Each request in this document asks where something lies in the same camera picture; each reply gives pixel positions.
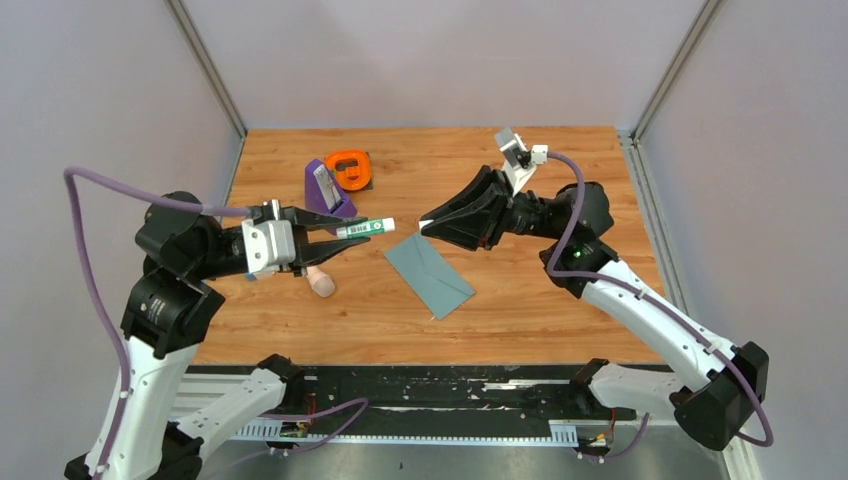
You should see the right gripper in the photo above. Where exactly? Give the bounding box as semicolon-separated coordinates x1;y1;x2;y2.
419;165;566;250

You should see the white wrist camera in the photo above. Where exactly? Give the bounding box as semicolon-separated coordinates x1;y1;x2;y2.
494;127;549;196
240;220;296;278

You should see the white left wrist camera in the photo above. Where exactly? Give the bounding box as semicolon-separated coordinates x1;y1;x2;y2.
240;220;296;278

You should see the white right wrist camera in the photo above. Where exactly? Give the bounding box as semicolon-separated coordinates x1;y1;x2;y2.
494;127;549;196

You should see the purple stand with device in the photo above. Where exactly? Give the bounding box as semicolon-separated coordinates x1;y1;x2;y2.
304;159;358;217

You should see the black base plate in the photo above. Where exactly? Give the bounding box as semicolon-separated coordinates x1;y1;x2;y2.
228;362;639;442

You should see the aluminium frame rail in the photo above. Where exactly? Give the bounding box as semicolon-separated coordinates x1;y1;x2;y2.
119;374;763;480

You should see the pink toy microphone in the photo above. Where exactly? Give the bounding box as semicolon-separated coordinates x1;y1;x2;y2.
305;266;336;298

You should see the grey-green envelope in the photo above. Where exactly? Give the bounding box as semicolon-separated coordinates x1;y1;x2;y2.
385;233;475;320

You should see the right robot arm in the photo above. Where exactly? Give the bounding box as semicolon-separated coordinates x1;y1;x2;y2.
419;166;769;451

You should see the white green glue stick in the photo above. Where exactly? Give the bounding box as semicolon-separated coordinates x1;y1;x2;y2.
335;217;396;239

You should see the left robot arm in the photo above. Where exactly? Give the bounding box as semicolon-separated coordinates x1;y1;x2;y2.
64;191;356;479

